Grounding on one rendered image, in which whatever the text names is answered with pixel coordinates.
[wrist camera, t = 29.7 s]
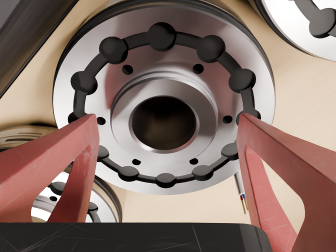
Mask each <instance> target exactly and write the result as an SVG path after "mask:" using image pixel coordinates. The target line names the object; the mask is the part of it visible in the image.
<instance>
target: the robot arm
mask: <svg viewBox="0 0 336 252"><path fill-rule="evenodd" d="M99 144H100V135H99V129H98V123H97V117H96V114H95V113H89V114H87V115H85V116H83V117H81V118H79V119H77V120H75V121H73V122H71V123H69V124H67V125H65V126H63V127H61V128H59V129H57V130H55V131H53V132H51V133H49V134H47V135H44V136H42V137H39V138H36V139H34V140H31V141H28V142H26V143H23V144H20V145H18V146H15V147H12V148H10V149H7V150H4V151H2V152H0V252H336V151H333V150H330V149H328V148H325V147H322V146H320V145H317V144H314V143H312V142H309V141H306V140H304V139H301V138H298V137H296V136H293V135H291V134H288V133H286V132H284V131H282V130H280V129H278V128H276V127H274V126H272V125H270V124H268V123H266V122H264V121H262V120H260V119H258V118H256V117H254V116H252V115H250V114H248V113H241V114H240V117H239V123H238V129H237V135H236V144H237V151H238V158H239V165H240V172H241V178H242V183H243V187H244V192H245V197H246V202H247V207H248V212H249V217H250V222H251V224H247V223H216V222H86V218H87V213H88V208H89V203H90V198H91V193H92V188H93V183H94V178H95V173H96V166H97V158H98V151H99ZM73 160H74V162H73V164H72V167H71V170H70V173H69V175H68V178H67V181H66V183H65V186H64V189H63V191H62V194H61V196H60V198H59V200H58V202H57V204H56V205H55V207H54V209H53V211H52V212H51V214H50V216H49V218H48V219H47V221H46V222H33V221H32V207H33V203H34V201H35V199H36V197H37V196H38V195H39V194H40V193H41V192H42V191H43V190H44V189H45V188H46V187H47V186H48V185H49V184H50V183H51V182H52V181H53V180H54V179H55V178H56V177H57V176H58V175H59V174H60V173H61V172H62V171H63V170H64V169H65V168H66V167H67V166H68V165H69V164H70V163H71V162H72V161H73ZM262 160H263V161H264V162H265V163H266V164H267V165H268V166H269V167H270V168H271V169H272V170H273V171H274V172H275V173H276V174H277V175H278V176H279V177H280V178H281V179H282V180H283V181H284V182H285V183H286V184H287V185H288V186H289V187H290V188H291V189H292V190H293V191H294V192H295V193H296V194H297V195H298V196H299V197H300V198H301V200H302V202H303V205H304V211H305V217H304V221H303V223H302V225H301V228H300V230H299V233H298V235H297V233H296V231H295V229H294V228H293V226H292V224H291V222H290V221H289V219H288V217H287V215H286V214H285V212H284V210H283V208H282V207H281V205H280V203H279V201H278V199H277V197H276V195H275V193H274V191H273V188H272V186H271V183H270V180H269V177H268V175H267V172H266V169H265V167H264V164H263V161H262Z"/></svg>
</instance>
